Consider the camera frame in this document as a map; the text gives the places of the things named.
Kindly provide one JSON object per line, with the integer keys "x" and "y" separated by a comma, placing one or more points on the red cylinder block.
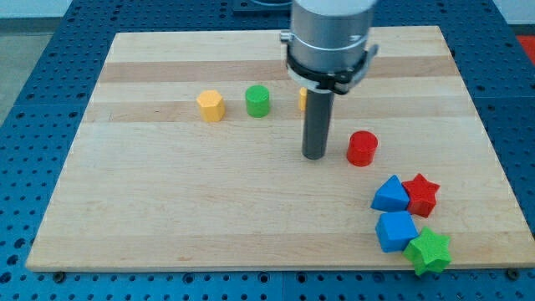
{"x": 361, "y": 148}

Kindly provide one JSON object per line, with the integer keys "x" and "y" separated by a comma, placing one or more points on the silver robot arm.
{"x": 326, "y": 43}

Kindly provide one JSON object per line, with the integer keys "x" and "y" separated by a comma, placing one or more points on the blue triangle block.
{"x": 391, "y": 196}

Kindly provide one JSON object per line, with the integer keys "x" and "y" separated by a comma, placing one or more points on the green cylinder block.
{"x": 257, "y": 101}

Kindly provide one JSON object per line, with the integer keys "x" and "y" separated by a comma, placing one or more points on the yellow block behind rod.
{"x": 303, "y": 92}

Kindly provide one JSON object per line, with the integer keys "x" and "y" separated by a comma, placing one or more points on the yellow hexagon block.
{"x": 211, "y": 105}

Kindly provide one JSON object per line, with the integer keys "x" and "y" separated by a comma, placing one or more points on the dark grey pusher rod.
{"x": 317, "y": 119}

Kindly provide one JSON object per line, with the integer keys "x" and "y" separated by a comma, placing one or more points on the wooden board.
{"x": 149, "y": 186}

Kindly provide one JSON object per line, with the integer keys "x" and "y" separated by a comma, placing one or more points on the blue cube block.
{"x": 395, "y": 230}

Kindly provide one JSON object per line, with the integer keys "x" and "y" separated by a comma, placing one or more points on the red star block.
{"x": 422, "y": 195}

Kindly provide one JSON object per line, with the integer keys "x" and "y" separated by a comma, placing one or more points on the green star block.
{"x": 429, "y": 252}

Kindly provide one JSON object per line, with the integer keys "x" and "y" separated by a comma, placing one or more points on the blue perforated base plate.
{"x": 39, "y": 129}

